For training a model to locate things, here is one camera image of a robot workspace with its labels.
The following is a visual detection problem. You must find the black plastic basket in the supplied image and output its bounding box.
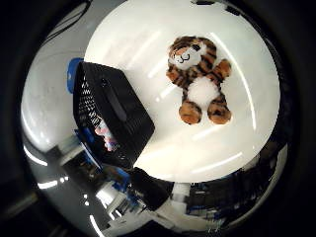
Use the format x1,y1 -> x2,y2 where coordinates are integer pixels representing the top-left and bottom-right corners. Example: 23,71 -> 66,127
72,60 -> 156,170

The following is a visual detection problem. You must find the tiger plush toy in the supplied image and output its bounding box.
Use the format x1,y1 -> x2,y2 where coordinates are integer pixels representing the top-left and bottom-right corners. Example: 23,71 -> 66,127
165,35 -> 233,125

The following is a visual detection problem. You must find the pink unicorn plush toy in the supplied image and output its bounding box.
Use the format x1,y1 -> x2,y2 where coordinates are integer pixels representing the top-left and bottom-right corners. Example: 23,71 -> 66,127
94,118 -> 119,152

